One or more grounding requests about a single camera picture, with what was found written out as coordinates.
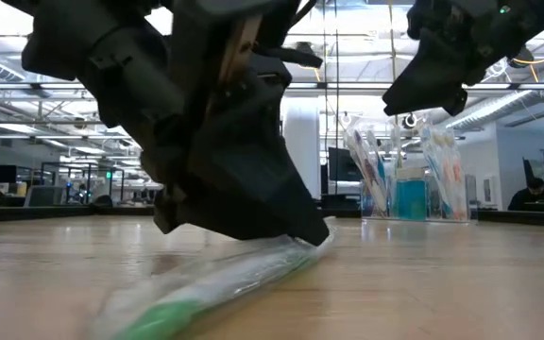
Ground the black table frame rail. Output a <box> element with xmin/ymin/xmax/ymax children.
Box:
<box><xmin>0</xmin><ymin>205</ymin><xmax>544</xmax><ymax>229</ymax></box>

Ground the person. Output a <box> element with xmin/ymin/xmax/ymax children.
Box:
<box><xmin>507</xmin><ymin>177</ymin><xmax>544</xmax><ymax>212</ymax></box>

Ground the white building column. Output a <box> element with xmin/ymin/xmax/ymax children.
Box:
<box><xmin>280</xmin><ymin>96</ymin><xmax>322</xmax><ymax>199</ymax></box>

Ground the grey monitor back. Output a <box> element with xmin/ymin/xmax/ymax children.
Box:
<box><xmin>25</xmin><ymin>184</ymin><xmax>65</xmax><ymax>208</ymax></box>

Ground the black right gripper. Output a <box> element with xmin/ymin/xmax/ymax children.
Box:
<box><xmin>382</xmin><ymin>0</ymin><xmax>537</xmax><ymax>117</ymax></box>

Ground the dark blue toothbrush in wrapper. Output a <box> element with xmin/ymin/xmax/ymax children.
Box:
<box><xmin>343</xmin><ymin>129</ymin><xmax>386</xmax><ymax>213</ymax></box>

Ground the orange toothbrush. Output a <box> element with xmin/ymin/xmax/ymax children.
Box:
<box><xmin>444</xmin><ymin>131</ymin><xmax>469</xmax><ymax>222</ymax></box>
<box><xmin>434</xmin><ymin>129</ymin><xmax>460</xmax><ymax>221</ymax></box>

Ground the clear acrylic organizer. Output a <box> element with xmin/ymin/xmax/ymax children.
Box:
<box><xmin>360</xmin><ymin>178</ymin><xmax>472</xmax><ymax>224</ymax></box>

